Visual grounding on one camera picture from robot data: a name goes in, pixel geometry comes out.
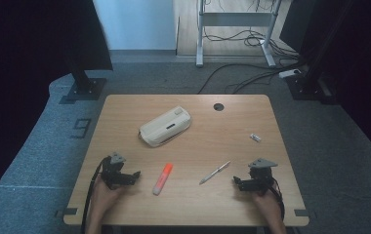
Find orange highlighter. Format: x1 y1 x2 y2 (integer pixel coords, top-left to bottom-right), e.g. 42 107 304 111
151 162 174 196

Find white metal desk frame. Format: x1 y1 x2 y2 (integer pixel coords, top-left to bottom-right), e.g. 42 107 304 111
195 0 284 68

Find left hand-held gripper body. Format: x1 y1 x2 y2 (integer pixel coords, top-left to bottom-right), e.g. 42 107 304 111
101 151 127 191

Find tangled floor cables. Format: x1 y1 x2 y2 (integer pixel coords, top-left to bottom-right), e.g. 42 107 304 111
202 26 301 61

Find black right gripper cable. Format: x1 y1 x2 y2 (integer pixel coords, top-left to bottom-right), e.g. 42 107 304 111
268 176 286 222

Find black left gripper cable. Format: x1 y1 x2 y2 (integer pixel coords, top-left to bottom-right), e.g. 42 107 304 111
80 157 110 234

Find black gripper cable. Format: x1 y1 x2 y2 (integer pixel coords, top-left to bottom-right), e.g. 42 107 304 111
80 157 110 234
268 176 286 222

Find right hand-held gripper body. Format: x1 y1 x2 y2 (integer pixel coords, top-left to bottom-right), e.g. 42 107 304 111
247 157 278 196

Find dark curtain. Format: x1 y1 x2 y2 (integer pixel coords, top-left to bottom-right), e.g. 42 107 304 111
0 0 114 209
279 0 371 170

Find beige pencil case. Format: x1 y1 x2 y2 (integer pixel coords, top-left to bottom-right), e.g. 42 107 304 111
138 105 192 148

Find silver pen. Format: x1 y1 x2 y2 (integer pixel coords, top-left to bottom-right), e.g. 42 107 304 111
198 160 232 186

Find person's right hand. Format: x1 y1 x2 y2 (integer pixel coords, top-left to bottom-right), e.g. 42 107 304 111
253 187 284 219

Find person's left hand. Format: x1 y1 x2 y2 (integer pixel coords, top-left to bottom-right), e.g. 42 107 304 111
90 176 126 211

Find black floor cable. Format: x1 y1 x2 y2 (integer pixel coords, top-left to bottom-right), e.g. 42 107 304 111
196 60 304 96

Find white power strip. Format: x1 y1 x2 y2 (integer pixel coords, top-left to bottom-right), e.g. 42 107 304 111
277 68 303 80

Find black stand with base plate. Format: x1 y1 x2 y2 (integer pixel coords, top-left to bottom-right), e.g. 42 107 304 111
285 0 338 105
63 59 107 101

